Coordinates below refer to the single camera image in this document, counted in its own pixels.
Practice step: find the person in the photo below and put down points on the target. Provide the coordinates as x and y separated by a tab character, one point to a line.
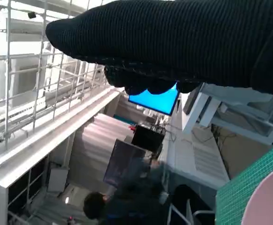
127	206

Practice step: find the black office chair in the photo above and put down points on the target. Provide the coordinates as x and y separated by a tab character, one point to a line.
190	197

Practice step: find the black monitor back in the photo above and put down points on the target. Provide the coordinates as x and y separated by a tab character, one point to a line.
148	138

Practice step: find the green cutting mat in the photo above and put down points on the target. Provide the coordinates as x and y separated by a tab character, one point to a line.
235	199

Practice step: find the white desk frame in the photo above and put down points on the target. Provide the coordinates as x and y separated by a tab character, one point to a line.
232	105

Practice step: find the black gloved right hand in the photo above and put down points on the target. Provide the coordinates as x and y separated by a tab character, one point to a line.
174	42

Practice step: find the white perforated cabinet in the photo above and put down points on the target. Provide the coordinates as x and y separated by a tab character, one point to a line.
204	159

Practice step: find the pink bowl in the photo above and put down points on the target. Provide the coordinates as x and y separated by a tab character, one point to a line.
272	201

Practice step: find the dark screen monitor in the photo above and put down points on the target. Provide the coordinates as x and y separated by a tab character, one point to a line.
124	161

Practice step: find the blue screen monitor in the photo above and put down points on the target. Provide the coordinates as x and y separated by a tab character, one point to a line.
155	103

